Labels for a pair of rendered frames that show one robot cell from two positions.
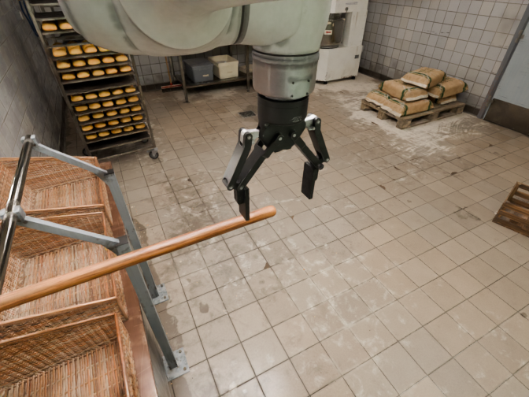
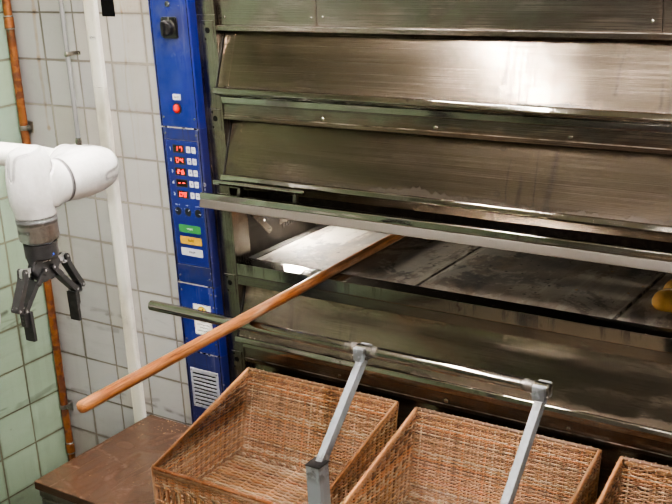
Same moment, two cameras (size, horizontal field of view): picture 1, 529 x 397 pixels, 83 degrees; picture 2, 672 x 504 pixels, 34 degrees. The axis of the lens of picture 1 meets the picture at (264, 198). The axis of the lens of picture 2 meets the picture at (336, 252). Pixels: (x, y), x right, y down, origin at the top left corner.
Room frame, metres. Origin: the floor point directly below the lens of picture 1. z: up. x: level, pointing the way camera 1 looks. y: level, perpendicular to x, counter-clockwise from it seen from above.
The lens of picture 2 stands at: (2.80, -0.53, 2.22)
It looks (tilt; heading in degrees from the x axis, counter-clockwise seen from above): 18 degrees down; 152
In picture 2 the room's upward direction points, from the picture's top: 3 degrees counter-clockwise
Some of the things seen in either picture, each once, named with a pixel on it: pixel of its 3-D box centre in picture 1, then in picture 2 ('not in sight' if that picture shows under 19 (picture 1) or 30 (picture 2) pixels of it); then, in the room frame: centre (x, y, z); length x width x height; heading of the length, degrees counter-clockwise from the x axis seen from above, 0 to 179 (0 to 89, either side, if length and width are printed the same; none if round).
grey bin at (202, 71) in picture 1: (198, 69); not in sight; (5.08, 1.05, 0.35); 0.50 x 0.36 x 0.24; 27
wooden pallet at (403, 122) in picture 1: (411, 106); not in sight; (4.23, -2.12, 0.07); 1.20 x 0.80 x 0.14; 117
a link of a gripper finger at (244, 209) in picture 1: (243, 201); (74, 305); (0.41, 0.04, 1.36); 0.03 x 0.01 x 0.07; 28
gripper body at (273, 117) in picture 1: (281, 121); (43, 260); (0.44, -0.03, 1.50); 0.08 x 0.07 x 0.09; 118
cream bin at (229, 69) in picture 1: (223, 66); not in sight; (5.27, 0.68, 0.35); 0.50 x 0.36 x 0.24; 28
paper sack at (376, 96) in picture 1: (389, 95); not in sight; (4.25, -1.77, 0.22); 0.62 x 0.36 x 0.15; 122
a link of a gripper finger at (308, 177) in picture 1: (308, 180); (29, 326); (0.47, -0.08, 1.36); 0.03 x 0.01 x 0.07; 28
